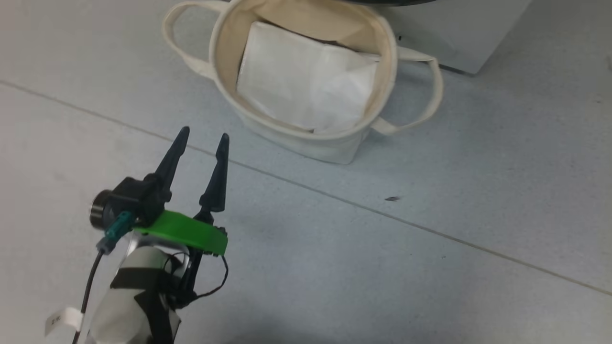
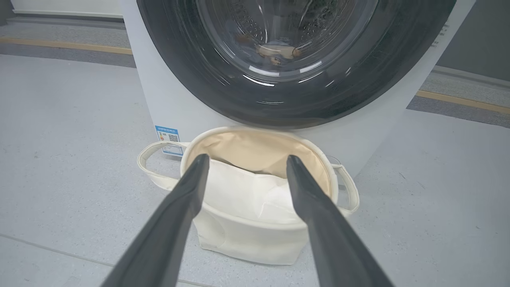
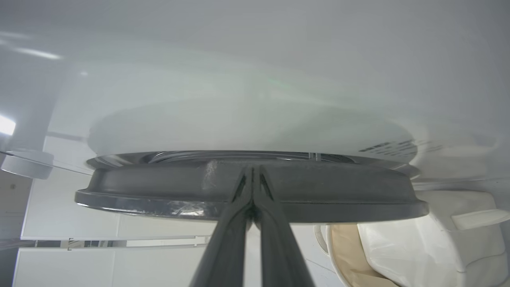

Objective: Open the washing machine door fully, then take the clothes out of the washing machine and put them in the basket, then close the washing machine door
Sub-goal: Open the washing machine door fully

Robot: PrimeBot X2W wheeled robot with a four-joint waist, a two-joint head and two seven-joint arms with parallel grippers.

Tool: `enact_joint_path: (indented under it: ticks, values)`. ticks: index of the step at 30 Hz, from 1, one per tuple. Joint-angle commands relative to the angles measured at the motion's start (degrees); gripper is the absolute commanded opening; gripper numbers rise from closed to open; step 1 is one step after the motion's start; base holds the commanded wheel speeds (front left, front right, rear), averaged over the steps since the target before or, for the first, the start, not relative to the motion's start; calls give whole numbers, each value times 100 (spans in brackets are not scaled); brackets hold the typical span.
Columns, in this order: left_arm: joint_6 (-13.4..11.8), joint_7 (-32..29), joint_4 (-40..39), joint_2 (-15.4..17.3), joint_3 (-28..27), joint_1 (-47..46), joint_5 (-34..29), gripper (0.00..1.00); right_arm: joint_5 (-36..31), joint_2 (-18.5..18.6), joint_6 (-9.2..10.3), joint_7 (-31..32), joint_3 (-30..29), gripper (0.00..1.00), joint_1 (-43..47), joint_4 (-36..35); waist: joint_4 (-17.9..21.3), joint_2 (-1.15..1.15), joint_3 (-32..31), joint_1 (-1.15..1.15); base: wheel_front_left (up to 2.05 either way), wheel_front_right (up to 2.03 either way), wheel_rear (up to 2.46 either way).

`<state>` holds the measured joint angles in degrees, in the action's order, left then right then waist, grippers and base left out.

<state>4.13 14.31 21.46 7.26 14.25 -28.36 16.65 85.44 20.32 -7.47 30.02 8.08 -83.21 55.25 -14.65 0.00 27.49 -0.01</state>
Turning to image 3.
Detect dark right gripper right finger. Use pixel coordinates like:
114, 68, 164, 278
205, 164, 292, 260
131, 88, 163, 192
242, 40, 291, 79
253, 166, 316, 287

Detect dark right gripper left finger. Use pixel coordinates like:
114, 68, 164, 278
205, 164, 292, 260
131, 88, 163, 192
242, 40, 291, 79
190, 165, 255, 287

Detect black rimmed glass washer door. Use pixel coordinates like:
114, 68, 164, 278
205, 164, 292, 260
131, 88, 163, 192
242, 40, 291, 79
75, 150, 430, 224

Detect cream fabric laundry basket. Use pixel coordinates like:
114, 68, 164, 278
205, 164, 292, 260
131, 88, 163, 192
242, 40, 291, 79
315, 189, 510, 287

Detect white front-load washing machine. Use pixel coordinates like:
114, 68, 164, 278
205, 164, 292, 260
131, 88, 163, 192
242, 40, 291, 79
48, 0, 510, 192

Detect black text washer label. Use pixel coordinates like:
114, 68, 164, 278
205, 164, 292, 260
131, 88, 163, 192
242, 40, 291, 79
359, 138, 443, 157

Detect white round pillar fixture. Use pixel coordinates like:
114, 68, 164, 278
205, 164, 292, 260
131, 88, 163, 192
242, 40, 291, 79
0, 72, 68, 180

